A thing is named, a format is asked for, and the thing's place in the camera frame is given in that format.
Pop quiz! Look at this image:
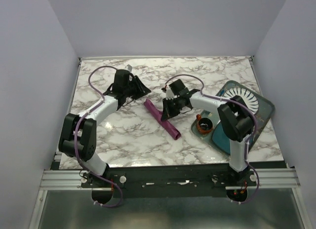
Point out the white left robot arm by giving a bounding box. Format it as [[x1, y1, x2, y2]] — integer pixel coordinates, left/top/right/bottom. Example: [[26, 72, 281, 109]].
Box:
[[58, 75, 151, 187]]

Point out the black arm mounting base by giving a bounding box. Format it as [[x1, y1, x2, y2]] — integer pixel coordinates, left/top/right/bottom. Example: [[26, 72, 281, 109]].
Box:
[[81, 163, 256, 198]]

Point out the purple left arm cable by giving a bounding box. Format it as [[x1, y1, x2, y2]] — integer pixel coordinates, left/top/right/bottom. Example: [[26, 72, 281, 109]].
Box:
[[74, 66, 124, 208]]

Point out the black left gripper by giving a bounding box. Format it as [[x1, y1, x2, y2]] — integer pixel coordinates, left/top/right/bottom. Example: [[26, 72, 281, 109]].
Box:
[[124, 75, 152, 100]]

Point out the orange patterned mug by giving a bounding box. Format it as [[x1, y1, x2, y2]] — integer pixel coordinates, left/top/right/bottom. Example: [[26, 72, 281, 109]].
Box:
[[196, 114, 213, 135]]

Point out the teal square plate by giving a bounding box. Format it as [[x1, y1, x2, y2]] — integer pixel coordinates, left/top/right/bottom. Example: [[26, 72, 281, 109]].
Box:
[[212, 120, 253, 155]]

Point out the purple cloth napkin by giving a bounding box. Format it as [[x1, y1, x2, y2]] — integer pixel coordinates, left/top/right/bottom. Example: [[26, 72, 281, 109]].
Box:
[[143, 98, 182, 141]]

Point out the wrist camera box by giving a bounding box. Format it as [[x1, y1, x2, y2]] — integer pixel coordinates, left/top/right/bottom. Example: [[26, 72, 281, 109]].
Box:
[[113, 69, 133, 92], [169, 79, 189, 97]]

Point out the white blue striped plate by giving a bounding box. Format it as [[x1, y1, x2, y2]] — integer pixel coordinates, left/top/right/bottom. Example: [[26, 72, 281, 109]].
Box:
[[223, 87, 259, 115]]

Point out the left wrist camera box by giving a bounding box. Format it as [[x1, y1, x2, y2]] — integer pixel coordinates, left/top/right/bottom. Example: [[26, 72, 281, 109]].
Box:
[[113, 69, 133, 92]]

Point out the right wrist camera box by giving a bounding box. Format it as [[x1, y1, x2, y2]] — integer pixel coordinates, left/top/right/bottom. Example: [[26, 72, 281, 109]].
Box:
[[169, 79, 189, 97]]

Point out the green floral serving tray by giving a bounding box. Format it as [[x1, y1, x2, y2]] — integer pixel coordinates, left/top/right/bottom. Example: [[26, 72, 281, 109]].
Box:
[[191, 80, 275, 156]]

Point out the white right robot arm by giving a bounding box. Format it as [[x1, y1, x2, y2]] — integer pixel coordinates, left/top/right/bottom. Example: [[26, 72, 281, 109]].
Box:
[[161, 90, 257, 186]]

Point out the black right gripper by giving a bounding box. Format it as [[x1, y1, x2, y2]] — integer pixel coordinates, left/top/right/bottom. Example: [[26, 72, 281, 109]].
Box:
[[161, 97, 182, 121]]

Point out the aluminium frame rail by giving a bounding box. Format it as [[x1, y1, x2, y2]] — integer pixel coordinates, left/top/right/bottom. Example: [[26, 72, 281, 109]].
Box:
[[39, 168, 301, 191]]

